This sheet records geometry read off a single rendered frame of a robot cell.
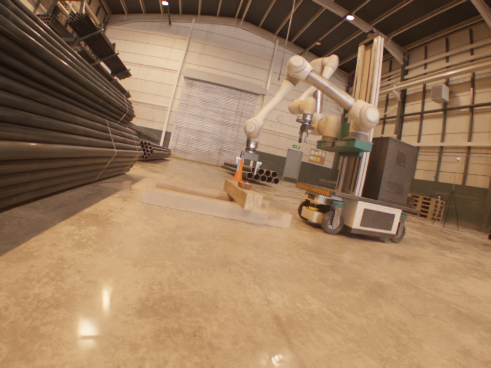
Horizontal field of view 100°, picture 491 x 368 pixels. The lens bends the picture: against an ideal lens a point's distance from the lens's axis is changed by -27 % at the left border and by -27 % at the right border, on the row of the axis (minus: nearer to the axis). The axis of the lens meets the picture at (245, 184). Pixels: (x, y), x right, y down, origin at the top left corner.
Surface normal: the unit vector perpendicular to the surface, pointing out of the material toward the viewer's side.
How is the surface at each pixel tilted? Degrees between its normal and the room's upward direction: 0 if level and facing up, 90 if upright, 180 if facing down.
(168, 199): 90
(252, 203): 90
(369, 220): 90
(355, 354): 0
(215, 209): 90
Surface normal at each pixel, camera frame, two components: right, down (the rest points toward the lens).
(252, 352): 0.21, -0.98
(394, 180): 0.19, 0.10
